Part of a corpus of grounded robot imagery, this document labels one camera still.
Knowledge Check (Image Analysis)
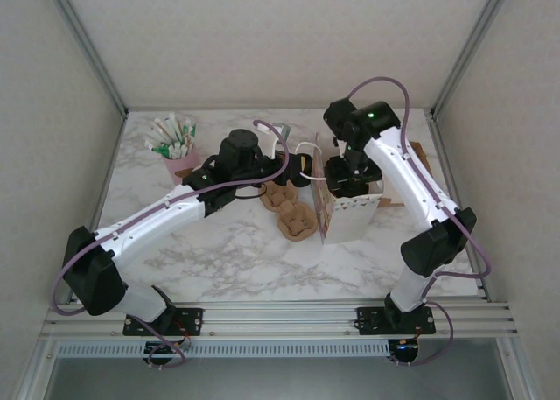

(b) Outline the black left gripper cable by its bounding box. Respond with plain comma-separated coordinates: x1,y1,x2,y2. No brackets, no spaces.
234,183,269,200

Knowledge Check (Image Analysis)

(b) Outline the thin aluminium table rail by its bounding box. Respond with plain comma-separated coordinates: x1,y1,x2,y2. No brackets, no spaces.
125,105,434,113

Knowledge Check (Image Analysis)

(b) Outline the aluminium frame post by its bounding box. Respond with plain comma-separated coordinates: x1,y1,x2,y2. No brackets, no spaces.
430,0,518,117
41,0,129,117

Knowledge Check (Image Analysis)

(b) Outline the wide slotted aluminium rail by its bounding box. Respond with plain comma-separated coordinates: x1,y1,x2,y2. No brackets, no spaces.
41,298,522,340

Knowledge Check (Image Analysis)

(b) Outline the brown pulp cup carrier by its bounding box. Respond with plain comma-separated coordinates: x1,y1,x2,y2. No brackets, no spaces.
261,183,317,242

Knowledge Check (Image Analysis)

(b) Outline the pink canister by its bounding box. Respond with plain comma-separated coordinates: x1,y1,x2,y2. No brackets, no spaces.
164,148,203,186

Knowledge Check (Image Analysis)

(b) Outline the white slotted cable duct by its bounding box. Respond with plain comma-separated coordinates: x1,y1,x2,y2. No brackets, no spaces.
56,340,391,358

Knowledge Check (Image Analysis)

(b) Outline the white patterned paper bag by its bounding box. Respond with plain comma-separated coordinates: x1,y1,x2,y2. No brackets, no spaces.
293,132,386,246

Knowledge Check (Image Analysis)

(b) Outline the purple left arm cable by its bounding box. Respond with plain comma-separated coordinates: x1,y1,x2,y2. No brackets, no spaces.
51,118,291,370

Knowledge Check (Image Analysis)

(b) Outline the aluminium frame leg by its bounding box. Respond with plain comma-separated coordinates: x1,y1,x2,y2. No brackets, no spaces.
496,336,542,400
19,338,60,400

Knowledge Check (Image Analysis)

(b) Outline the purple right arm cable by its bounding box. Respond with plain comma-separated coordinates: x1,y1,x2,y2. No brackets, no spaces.
348,76,492,368

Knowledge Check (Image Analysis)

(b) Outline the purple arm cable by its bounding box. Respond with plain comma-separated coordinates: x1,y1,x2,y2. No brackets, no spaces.
348,76,492,368
51,118,291,370

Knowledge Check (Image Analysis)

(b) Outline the green white sugar packet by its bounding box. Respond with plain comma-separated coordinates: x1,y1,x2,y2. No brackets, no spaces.
182,117,198,150

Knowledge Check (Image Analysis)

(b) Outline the aluminium side rail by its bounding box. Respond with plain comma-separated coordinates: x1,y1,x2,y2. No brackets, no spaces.
426,109,490,301
89,109,129,235

